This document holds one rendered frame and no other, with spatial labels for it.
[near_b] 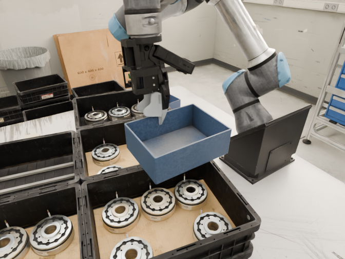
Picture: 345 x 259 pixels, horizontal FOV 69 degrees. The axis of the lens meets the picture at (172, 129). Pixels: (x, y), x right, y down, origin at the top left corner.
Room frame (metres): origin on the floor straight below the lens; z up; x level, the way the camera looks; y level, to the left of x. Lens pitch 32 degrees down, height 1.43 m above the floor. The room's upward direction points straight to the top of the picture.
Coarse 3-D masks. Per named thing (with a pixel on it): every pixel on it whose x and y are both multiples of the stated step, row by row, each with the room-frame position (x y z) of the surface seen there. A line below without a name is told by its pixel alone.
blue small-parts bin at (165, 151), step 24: (144, 120) 0.52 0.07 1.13; (168, 120) 0.56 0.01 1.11; (192, 120) 0.60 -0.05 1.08; (216, 120) 0.52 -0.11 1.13; (144, 144) 0.42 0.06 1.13; (168, 144) 0.51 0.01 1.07; (192, 144) 0.42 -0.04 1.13; (216, 144) 0.46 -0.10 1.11; (144, 168) 0.42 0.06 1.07; (168, 168) 0.39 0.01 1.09; (192, 168) 0.42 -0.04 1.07
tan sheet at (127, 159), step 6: (120, 150) 0.80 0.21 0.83; (126, 150) 0.80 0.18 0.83; (90, 156) 0.76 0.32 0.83; (120, 156) 0.76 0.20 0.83; (126, 156) 0.76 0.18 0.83; (132, 156) 0.76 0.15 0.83; (90, 162) 0.73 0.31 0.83; (120, 162) 0.73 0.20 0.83; (126, 162) 0.73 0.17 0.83; (132, 162) 0.73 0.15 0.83; (138, 162) 0.73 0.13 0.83; (90, 168) 0.69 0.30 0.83; (96, 168) 0.69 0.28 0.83; (102, 168) 0.69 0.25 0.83; (90, 174) 0.66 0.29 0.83; (96, 174) 0.66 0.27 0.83
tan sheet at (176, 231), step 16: (208, 192) 0.58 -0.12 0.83; (176, 208) 0.51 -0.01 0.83; (208, 208) 0.51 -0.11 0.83; (96, 224) 0.46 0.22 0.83; (144, 224) 0.46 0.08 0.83; (160, 224) 0.46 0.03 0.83; (176, 224) 0.46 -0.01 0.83; (192, 224) 0.46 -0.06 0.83; (112, 240) 0.40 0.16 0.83; (160, 240) 0.40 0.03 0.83; (176, 240) 0.40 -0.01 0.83; (192, 240) 0.40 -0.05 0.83
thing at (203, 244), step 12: (216, 168) 0.58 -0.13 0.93; (96, 180) 0.53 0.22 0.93; (228, 180) 0.53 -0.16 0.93; (84, 192) 0.48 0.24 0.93; (84, 204) 0.44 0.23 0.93; (84, 216) 0.40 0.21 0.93; (252, 216) 0.41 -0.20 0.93; (240, 228) 0.37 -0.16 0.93; (252, 228) 0.37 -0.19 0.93; (204, 240) 0.34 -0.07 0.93; (216, 240) 0.34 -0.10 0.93; (228, 240) 0.35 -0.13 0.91; (168, 252) 0.31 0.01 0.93; (180, 252) 0.31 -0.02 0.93; (192, 252) 0.32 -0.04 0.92
